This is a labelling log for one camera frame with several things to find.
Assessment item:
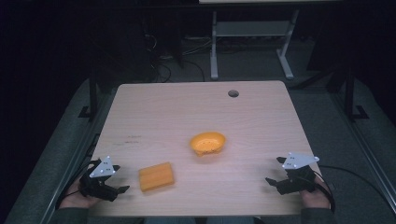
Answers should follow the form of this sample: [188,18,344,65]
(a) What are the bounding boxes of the black floor cables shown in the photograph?
[144,32,207,84]

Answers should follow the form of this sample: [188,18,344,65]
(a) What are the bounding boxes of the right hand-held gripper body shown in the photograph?
[276,151,320,196]

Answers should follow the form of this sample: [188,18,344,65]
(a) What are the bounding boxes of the grey metal rail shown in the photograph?
[36,90,118,224]
[328,90,396,206]

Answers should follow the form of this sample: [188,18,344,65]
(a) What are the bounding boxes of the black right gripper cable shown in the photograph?
[312,163,390,215]

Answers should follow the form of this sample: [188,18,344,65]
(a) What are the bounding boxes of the person's left hand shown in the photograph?
[59,176,102,210]

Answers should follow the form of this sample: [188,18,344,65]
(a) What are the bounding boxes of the orange sponge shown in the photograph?
[137,161,176,193]

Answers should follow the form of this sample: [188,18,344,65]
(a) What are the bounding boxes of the person's right hand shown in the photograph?
[299,178,332,210]

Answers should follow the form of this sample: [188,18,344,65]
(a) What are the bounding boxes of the black metal stand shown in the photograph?
[78,59,102,121]
[341,60,371,123]

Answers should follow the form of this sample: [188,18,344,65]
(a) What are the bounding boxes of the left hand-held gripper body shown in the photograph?
[78,155,120,203]

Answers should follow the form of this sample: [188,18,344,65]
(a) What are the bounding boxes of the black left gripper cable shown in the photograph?
[55,159,102,210]

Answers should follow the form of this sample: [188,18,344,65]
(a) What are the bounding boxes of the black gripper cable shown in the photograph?
[55,159,102,210]
[312,163,390,215]

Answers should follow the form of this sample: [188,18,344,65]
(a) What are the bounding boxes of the orange bowl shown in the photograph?
[189,131,227,158]

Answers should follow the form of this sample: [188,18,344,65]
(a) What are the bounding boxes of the white metal stand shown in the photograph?
[209,8,301,81]

